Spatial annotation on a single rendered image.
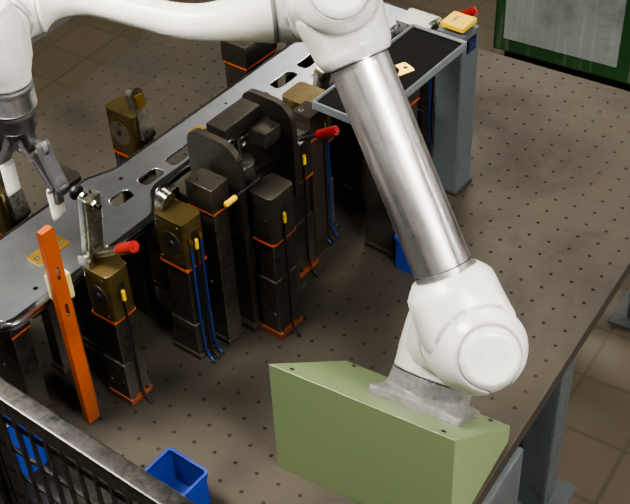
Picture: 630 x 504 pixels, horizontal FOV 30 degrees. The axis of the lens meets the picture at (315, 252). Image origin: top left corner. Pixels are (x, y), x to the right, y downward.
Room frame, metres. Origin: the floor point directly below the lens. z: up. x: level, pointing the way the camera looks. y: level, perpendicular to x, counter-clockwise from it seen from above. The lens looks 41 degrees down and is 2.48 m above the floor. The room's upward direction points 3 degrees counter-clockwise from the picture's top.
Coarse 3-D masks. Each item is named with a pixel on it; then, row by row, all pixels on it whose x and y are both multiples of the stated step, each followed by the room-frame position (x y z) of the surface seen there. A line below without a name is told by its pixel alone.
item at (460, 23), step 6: (456, 12) 2.28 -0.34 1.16; (450, 18) 2.26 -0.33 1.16; (456, 18) 2.26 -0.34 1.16; (462, 18) 2.26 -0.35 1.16; (468, 18) 2.26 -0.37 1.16; (474, 18) 2.25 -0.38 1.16; (444, 24) 2.24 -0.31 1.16; (450, 24) 2.23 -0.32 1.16; (456, 24) 2.23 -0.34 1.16; (462, 24) 2.23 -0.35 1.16; (468, 24) 2.23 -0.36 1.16; (456, 30) 2.22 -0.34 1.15; (462, 30) 2.21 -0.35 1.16
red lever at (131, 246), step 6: (114, 246) 1.60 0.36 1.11; (120, 246) 1.57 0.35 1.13; (126, 246) 1.56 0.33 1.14; (132, 246) 1.56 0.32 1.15; (138, 246) 1.56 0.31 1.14; (96, 252) 1.62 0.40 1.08; (102, 252) 1.61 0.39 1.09; (108, 252) 1.60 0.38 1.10; (114, 252) 1.59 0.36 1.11; (120, 252) 1.57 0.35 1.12; (126, 252) 1.56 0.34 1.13; (132, 252) 1.55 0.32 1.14; (96, 258) 1.62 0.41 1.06
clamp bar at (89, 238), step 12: (72, 192) 1.63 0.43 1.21; (84, 192) 1.64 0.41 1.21; (96, 192) 1.63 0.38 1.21; (84, 204) 1.61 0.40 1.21; (96, 204) 1.61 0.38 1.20; (84, 216) 1.61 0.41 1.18; (96, 216) 1.63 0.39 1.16; (84, 228) 1.62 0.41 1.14; (96, 228) 1.63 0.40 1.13; (84, 240) 1.62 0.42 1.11; (96, 240) 1.63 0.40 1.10; (84, 252) 1.63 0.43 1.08
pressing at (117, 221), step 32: (288, 64) 2.36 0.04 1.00; (224, 96) 2.24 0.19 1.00; (128, 160) 2.01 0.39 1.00; (160, 160) 2.01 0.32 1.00; (64, 192) 1.92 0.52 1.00; (32, 224) 1.81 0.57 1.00; (64, 224) 1.81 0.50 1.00; (128, 224) 1.80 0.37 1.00; (0, 256) 1.72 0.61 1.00; (64, 256) 1.71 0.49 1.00; (0, 288) 1.62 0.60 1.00; (32, 288) 1.62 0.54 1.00; (0, 320) 1.54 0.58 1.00
